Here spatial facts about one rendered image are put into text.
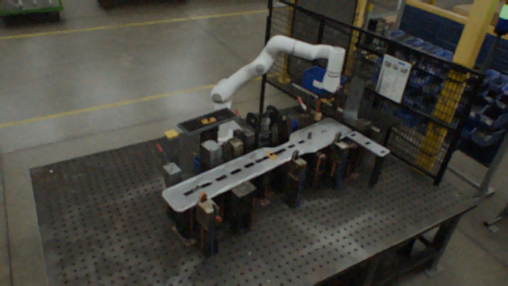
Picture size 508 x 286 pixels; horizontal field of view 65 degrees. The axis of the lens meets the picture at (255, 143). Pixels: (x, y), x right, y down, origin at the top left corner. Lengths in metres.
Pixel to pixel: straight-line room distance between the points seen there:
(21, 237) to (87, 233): 1.21
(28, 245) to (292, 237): 2.06
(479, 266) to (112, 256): 2.72
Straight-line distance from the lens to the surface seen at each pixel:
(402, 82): 2.91
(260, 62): 2.48
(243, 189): 2.12
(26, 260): 3.43
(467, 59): 2.72
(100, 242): 2.39
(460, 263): 3.62
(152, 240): 2.34
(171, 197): 2.13
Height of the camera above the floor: 2.43
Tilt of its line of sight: 34 degrees down
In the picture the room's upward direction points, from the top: 4 degrees clockwise
